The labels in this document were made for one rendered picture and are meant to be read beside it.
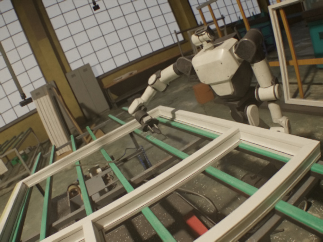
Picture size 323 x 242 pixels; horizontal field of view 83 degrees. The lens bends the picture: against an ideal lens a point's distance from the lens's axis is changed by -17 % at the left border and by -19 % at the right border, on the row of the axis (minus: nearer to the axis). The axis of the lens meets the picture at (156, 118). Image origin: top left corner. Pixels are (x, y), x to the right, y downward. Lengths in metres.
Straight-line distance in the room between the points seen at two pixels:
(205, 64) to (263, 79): 0.31
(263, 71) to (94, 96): 7.36
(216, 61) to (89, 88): 7.20
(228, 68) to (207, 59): 0.12
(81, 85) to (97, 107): 0.98
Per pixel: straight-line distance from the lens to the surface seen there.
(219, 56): 1.11
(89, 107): 8.12
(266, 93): 1.17
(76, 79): 8.07
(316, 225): 0.72
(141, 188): 0.95
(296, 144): 0.92
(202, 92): 4.64
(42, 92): 8.09
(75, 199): 1.79
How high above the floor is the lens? 1.43
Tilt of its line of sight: 17 degrees down
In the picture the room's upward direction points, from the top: 23 degrees counter-clockwise
